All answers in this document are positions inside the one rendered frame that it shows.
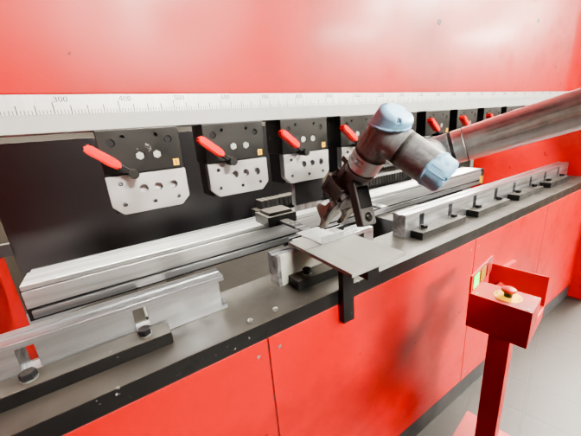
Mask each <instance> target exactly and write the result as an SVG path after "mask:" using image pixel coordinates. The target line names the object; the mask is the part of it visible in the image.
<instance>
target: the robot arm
mask: <svg viewBox="0 0 581 436"><path fill-rule="evenodd" d="M413 121H414V118H413V116H412V114H411V113H409V112H408V110H407V109H405V108H404V107H403V106H400V105H398V104H395V103H384V104H382V105H380V107H379V108H378V110H377V111H376V113H375V114H374V116H373V117H372V118H371V119H370V120H369V122H368V125H367V128H366V130H365V131H364V132H363V134H362V136H361V138H360V140H359V142H358V143H357V145H356V146H355V148H354V150H353V152H352V153H351V155H349V156H348V155H344V156H343V157H342V161H343V162H344V164H343V165H342V167H341V169H340V170H339V171H338V170H336V171H335V170H334V172H333V173H331V174H328V176H327V178H326V180H325V181H324V183H323V185H322V190H323V192H324V193H325V195H326V196H327V197H328V199H331V200H332V202H328V203H327V204H326V205H323V204H322V203H318V204H317V205H316V209H317V212H318V214H319V216H320V218H321V222H320V225H319V227H320V228H326V227H327V226H328V225H329V224H330V223H331V221H332V220H333V219H334V218H335V217H336V216H337V215H338V214H339V212H338V211H337V210H338V209H340V210H341V212H342V215H341V217H340V218H339V219H338V221H337V223H343V222H344V221H345V220H347V218H349V216H350V215H351V214H353V213H354V218H355V222H356V226H357V227H358V228H363V227H366V226H369V225H372V224H374V223H376V219H375V215H374V208H373V204H372V200H371V196H370V192H369V187H368V184H367V183H369V182H371V181H372V179H373V178H374V177H375V176H376V175H377V174H378V172H379V171H380V169H381V168H382V166H383V165H384V164H385V162H386V160H387V161H389V162H390V163H391V164H393V165H394V166H396V167H397V168H398V169H400V170H402V171H403V172H404V173H406V174H407V175H408V176H409V177H411V178H412V179H414V180H415V181H416V182H418V184H419V185H423V186H424V187H426V188H427V189H428V190H430V191H436V190H438V189H440V188H441V187H442V186H443V185H444V184H445V183H446V182H447V181H448V180H449V178H450V177H451V176H452V175H453V174H454V172H455V171H456V170H457V168H458V165H459V164H460V163H462V162H466V161H469V160H472V159H476V158H479V157H485V156H487V155H491V154H495V153H497V152H501V151H506V150H510V149H513V148H516V147H520V146H522V145H526V144H531V143H535V142H539V141H541V140H545V139H548V138H554V137H557V136H560V135H564V134H566V133H570V132H573V131H579V130H581V87H580V88H578V89H575V90H572V91H570V92H567V93H562V94H560V95H557V96H554V97H551V98H549V99H544V100H541V101H539V102H536V103H533V104H531V105H528V106H524V107H522V108H519V109H516V110H513V111H511V112H506V113H503V114H501V115H498V116H495V117H493V118H490V119H485V120H483V121H480V122H477V123H474V124H472V125H467V126H464V127H462V128H459V129H456V130H454V131H450V132H447V133H444V134H441V135H438V136H436V137H433V138H423V137H422V136H420V135H419V134H417V133H416V132H415V131H414V130H413V129H411V128H412V124H413ZM333 175H334V176H333ZM327 180H328V181H327Z"/></svg>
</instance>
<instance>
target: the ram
mask: <svg viewBox="0 0 581 436"><path fill-rule="evenodd" d="M580 87H581V0H0V95H13V94H158V93H447V92H570V91H572V90H575V89H578V88H580ZM544 99H549V98H544ZM544 99H493V100H466V101H440V102H414V103H395V104H398V105H400V106H403V107H404V108H405V109H407V110H408V112H426V111H442V110H456V109H471V108H486V107H504V106H528V105H531V104H533V103H536V102H539V101H541V100H544ZM380 105H382V104H362V105H335V106H284V107H258V108H232V109H205V110H179V111H153V112H102V113H75V114H49V115H22V116H0V138H12V137H26V136H41V135H54V134H69V133H83V132H93V131H99V130H114V129H129V128H144V127H159V126H174V125H175V126H177V127H184V126H194V125H203V124H218V123H233V122H248V121H262V122H267V121H273V120H280V119H307V118H322V117H326V118H332V117H339V116H352V115H367V114H375V113H376V111H377V110H378V108H379V107H380Z"/></svg>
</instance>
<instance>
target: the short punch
mask: <svg viewBox="0 0 581 436"><path fill-rule="evenodd" d="M291 195H292V204H293V205H294V209H295V212H297V211H300V210H305V209H308V208H314V207H316V205H317V204H318V203H322V199H323V194H322V178H317V179H313V180H309V181H303V182H299V183H291Z"/></svg>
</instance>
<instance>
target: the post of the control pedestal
mask: <svg viewBox="0 0 581 436"><path fill-rule="evenodd" d="M512 350H513V344H512V343H508V342H506V341H503V340H501V339H499V338H497V337H493V336H490V335H488V343H487V350H486V356H485V363H484V370H483V376H482V387H481V394H480V400H479V407H478V413H477V420H476V431H475V436H498V432H499V427H500V422H501V413H502V408H503V402H504V397H505V392H506V386H507V381H508V371H509V366H510V361H511V355H512Z"/></svg>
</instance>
